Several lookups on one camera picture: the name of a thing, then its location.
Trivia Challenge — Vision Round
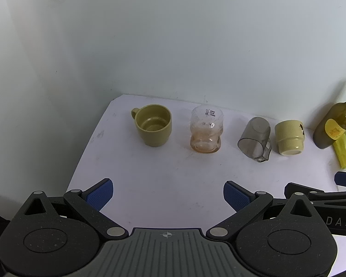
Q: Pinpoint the olive green mug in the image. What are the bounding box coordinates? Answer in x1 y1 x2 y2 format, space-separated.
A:
130 104 173 147

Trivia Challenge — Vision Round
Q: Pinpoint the dark olive oil bottle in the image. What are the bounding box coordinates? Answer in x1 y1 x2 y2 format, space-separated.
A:
313 86 346 150

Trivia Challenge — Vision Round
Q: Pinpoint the clear orange-tinted glass cup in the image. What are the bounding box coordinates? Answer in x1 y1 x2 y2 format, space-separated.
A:
190 105 225 152

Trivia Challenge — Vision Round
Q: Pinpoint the beige ceramic cup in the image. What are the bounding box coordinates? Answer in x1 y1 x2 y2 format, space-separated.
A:
274 120 305 156

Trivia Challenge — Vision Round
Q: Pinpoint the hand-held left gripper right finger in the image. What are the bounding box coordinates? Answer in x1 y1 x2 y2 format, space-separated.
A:
206 180 324 239

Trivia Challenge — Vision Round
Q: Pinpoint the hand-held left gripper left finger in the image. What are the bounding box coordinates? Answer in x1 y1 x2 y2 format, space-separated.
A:
16 178 128 239

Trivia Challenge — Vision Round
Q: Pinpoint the smoky grey transparent cup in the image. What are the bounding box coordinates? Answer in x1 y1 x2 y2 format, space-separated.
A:
238 117 272 163

